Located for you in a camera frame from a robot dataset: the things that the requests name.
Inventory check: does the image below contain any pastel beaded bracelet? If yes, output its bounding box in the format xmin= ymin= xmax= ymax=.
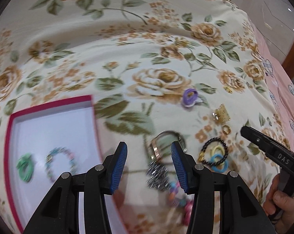
xmin=44 ymin=147 xmax=78 ymax=183

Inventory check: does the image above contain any blue hair tie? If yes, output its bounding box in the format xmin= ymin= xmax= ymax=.
xmin=209 ymin=153 xmax=230 ymax=172

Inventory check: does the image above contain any black beaded bracelet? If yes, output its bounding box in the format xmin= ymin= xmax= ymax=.
xmin=198 ymin=137 xmax=229 ymax=165

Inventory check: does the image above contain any red jewelry box tray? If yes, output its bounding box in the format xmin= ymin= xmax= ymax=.
xmin=4 ymin=95 xmax=126 ymax=233

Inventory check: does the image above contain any rose gold wrist watch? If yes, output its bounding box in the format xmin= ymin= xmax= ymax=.
xmin=144 ymin=130 xmax=187 ymax=162

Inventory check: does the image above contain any right hand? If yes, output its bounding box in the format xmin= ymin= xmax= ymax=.
xmin=263 ymin=174 xmax=294 ymax=233

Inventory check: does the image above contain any silver rhinestone brooch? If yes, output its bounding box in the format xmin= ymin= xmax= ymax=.
xmin=146 ymin=161 xmax=169 ymax=192

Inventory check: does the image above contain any green hair tie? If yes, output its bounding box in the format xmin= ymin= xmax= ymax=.
xmin=15 ymin=152 xmax=35 ymax=183

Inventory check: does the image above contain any purple hair tie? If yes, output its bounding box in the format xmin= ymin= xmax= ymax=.
xmin=182 ymin=88 xmax=203 ymax=109

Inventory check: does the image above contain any yellow hair tie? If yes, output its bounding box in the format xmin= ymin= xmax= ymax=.
xmin=208 ymin=144 xmax=226 ymax=157

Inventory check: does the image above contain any gold hair claw clip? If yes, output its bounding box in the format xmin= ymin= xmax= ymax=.
xmin=212 ymin=104 xmax=230 ymax=125

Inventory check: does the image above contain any floral bed blanket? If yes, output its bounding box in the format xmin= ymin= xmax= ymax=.
xmin=0 ymin=0 xmax=290 ymax=233

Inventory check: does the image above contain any small gold earring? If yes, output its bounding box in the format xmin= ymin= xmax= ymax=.
xmin=223 ymin=86 xmax=233 ymax=94

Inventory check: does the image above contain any colorful chunky bead bracelet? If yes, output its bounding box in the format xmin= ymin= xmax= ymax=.
xmin=166 ymin=180 xmax=195 ymax=227

